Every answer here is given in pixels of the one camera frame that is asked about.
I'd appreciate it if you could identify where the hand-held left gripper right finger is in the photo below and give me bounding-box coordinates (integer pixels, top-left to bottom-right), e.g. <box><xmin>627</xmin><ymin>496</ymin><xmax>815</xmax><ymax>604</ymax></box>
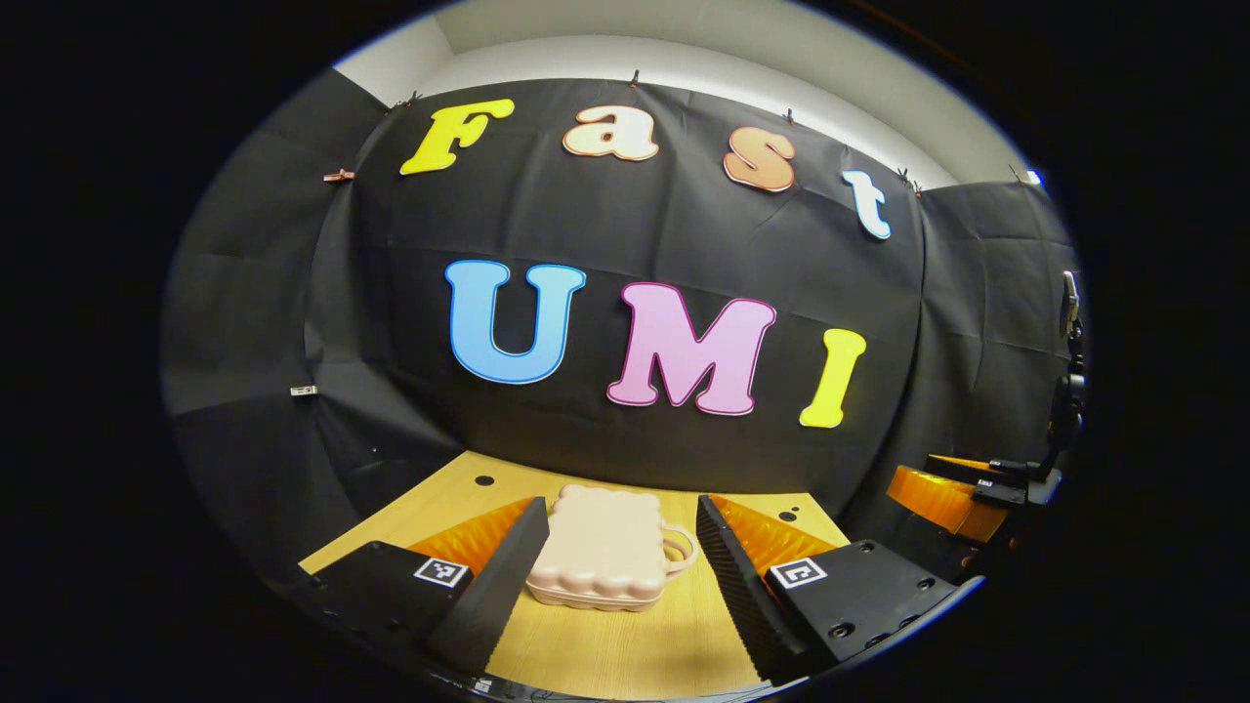
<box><xmin>695</xmin><ymin>493</ymin><xmax>963</xmax><ymax>684</ymax></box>

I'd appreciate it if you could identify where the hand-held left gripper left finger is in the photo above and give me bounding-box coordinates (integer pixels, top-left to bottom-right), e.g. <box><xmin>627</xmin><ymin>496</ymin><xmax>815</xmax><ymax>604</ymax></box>
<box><xmin>308</xmin><ymin>496</ymin><xmax>551</xmax><ymax>678</ymax></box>

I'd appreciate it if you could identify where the pink suitcase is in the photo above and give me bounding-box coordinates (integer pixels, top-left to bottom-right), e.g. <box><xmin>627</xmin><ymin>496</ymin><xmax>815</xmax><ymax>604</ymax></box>
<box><xmin>525</xmin><ymin>483</ymin><xmax>699</xmax><ymax>613</ymax></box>

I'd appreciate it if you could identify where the black backdrop cloth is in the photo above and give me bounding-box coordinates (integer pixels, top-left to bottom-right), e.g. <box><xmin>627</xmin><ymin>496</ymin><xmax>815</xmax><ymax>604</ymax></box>
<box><xmin>161</xmin><ymin>68</ymin><xmax>1085</xmax><ymax>587</ymax></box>

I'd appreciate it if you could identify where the row of small dark clips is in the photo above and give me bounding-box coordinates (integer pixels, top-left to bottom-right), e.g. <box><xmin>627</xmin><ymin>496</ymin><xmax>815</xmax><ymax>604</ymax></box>
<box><xmin>391</xmin><ymin>68</ymin><xmax>1026</xmax><ymax>196</ymax></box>

